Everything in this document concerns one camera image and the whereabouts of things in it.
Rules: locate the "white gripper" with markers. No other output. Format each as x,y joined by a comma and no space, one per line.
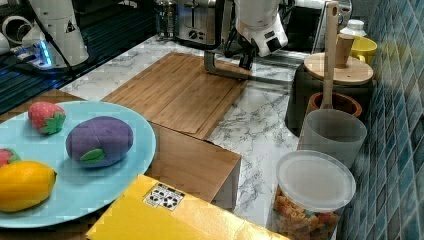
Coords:
267,40

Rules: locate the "glass oven door with handle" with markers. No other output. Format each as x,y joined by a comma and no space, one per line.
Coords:
277,68

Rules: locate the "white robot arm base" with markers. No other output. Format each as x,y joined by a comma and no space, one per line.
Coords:
55,38

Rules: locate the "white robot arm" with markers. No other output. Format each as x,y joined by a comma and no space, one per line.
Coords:
256,13

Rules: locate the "stainless toaster oven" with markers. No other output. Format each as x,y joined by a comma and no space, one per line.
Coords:
304,23

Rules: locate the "silver toaster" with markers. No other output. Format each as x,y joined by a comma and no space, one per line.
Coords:
200,23

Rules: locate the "bamboo cutting board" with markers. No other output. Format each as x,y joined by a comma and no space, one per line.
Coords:
178,93

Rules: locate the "wooden spoon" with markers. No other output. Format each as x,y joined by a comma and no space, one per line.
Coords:
330,53

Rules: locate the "black canister with wooden lid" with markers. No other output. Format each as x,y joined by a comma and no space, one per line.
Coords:
353,80

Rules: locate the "brown ceramic utensil pot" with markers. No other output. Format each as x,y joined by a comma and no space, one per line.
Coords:
339,101

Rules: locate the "white capped bottle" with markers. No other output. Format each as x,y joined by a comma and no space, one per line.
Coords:
354,27

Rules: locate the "yellow mug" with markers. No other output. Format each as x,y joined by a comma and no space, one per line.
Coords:
358,47

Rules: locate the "frosted plastic cup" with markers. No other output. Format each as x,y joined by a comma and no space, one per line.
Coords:
335,133

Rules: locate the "wooden box stand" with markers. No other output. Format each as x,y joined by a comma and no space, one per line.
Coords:
197,167

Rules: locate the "plastic pasta container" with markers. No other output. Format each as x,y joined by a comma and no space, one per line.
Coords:
312,189

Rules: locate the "purple plush eggplant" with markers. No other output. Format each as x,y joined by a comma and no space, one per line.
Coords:
99,142

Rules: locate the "yellow cardboard box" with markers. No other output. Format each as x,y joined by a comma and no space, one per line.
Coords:
151,210

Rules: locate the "red plush strawberry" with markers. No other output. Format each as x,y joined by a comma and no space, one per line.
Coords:
47,118

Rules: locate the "light blue plate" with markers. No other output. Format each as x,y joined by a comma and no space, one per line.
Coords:
78,191

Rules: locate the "yellow plush lemon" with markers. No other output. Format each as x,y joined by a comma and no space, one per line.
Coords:
25,184

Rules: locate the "red plush fruit at edge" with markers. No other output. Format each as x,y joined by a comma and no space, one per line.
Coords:
8,156

